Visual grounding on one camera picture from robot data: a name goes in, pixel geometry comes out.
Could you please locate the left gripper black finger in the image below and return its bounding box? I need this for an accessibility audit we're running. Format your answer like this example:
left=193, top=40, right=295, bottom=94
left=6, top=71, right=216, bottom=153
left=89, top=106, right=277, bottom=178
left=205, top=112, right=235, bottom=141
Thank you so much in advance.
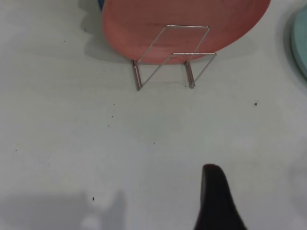
left=194, top=163, right=249, bottom=230

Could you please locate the pink plate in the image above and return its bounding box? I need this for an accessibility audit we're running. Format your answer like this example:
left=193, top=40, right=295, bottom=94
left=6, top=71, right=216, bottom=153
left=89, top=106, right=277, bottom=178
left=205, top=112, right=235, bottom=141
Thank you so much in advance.
left=101, top=0, right=272, bottom=65

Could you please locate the green plate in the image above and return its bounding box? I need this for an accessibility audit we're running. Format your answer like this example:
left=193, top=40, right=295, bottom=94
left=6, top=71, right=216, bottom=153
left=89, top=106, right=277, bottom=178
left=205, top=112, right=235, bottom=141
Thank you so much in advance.
left=289, top=4, right=307, bottom=81

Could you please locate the metal wire plate rack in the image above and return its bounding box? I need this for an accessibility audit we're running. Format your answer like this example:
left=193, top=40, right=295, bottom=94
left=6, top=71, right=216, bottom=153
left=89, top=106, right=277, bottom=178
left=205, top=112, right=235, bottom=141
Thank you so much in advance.
left=131, top=24, right=218, bottom=92

